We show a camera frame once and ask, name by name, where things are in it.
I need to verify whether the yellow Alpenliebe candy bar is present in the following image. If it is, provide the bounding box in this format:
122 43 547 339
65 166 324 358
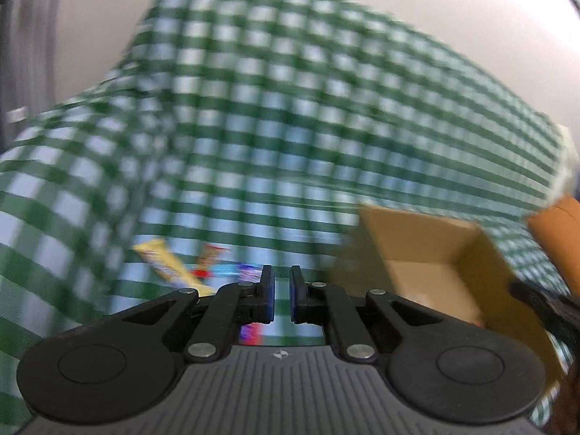
133 239 214 297

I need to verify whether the purple chocolate wrapper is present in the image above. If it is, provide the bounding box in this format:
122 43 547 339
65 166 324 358
235 263 269 345

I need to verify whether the light blue candy wrapper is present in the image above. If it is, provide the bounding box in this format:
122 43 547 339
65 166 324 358
207 263 241 280

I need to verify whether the small red brown candy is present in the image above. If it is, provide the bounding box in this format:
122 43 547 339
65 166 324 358
190 244 227 280

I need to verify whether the orange cushion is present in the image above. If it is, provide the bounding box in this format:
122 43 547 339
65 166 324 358
528 196 580 297

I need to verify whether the cardboard box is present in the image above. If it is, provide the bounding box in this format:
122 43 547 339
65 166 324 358
329 205 564 396

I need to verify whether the green white checkered cloth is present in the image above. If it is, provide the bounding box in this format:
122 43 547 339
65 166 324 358
1 0 567 434

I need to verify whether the grey curtain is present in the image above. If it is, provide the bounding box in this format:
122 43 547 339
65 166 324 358
1 0 60 149

